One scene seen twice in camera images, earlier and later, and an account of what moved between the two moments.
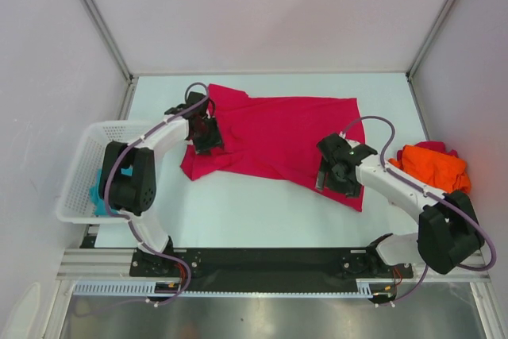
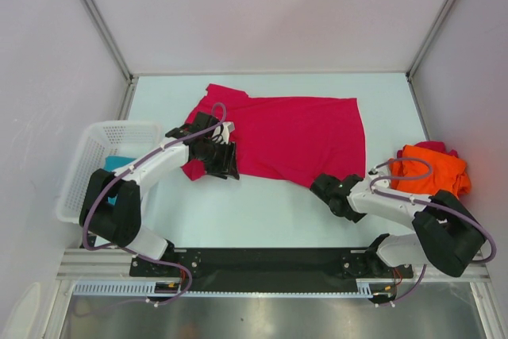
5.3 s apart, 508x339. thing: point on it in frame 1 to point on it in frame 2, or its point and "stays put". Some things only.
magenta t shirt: (273, 138) stays put
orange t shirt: (432, 169) stays put
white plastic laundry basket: (75, 202) stays put
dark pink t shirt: (437, 146) stays put
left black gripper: (213, 140) to (227, 167)
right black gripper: (351, 189) to (355, 216)
